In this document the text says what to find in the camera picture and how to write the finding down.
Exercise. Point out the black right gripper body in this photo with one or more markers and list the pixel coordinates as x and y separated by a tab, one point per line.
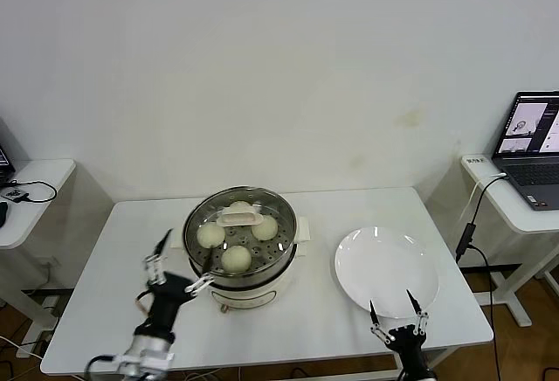
408	341

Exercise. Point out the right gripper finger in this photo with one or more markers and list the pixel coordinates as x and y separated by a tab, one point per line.
374	316
415	302

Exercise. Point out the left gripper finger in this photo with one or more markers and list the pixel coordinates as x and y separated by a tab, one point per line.
157	267
202	284

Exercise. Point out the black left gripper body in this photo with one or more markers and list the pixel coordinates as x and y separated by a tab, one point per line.
168	295

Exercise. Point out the white steamed baozi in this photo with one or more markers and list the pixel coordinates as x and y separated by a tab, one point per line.
236	260
239	205
209	236
267	230

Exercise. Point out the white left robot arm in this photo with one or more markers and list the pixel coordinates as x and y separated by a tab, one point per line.
148	350

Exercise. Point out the stainless steel steamer basket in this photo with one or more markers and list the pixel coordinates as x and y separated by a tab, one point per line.
279	263

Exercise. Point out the cream electric cooking pot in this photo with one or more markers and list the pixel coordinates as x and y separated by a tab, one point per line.
244	295

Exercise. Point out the white round plate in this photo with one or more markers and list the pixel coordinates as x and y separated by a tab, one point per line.
384	267

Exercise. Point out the white power strip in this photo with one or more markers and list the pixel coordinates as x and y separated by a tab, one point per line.
51	302

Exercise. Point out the white side table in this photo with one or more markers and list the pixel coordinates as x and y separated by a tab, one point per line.
39	180
502	206

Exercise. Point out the white printed label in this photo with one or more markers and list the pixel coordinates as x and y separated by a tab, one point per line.
476	161

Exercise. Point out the grey open laptop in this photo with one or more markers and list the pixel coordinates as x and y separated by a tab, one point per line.
533	175

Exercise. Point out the black open laptop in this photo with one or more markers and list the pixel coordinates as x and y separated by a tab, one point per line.
4	158

